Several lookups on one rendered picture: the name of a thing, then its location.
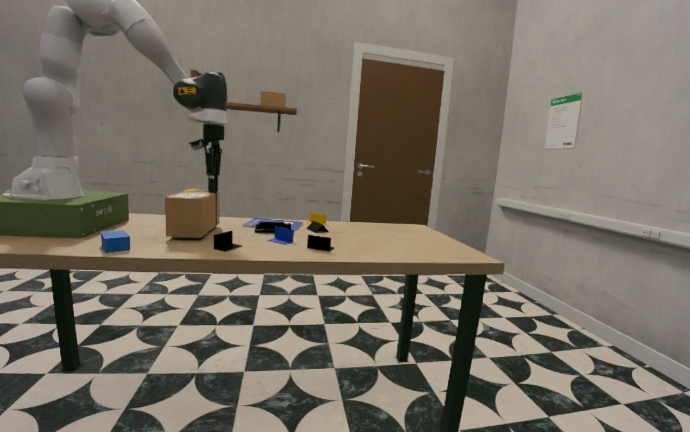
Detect brown cardboard box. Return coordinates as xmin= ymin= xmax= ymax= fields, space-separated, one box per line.
xmin=165 ymin=192 xmax=220 ymax=238

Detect blue rectangular block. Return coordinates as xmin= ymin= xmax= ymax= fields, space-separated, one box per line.
xmin=101 ymin=230 xmax=130 ymax=253

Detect blue notebook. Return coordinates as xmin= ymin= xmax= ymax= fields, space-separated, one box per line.
xmin=242 ymin=218 xmax=303 ymax=231

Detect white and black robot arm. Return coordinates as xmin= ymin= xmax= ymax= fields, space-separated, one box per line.
xmin=3 ymin=0 xmax=228 ymax=200

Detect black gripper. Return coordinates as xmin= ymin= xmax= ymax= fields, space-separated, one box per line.
xmin=203 ymin=124 xmax=225 ymax=193

